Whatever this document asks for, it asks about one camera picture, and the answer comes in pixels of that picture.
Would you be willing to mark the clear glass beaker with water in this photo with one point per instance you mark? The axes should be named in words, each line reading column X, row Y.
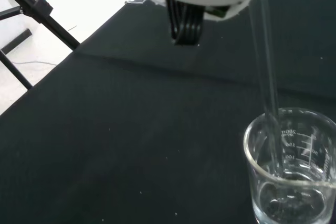
column 291, row 197

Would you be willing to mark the clear cloth clip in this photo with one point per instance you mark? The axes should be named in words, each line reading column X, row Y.
column 136, row 0

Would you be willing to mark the black bench cloth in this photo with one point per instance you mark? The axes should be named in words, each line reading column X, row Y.
column 131, row 129

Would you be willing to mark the black tripod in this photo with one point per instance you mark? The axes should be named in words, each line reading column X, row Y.
column 40, row 7

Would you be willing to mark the black floor bar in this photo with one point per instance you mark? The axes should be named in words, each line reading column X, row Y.
column 17, row 41

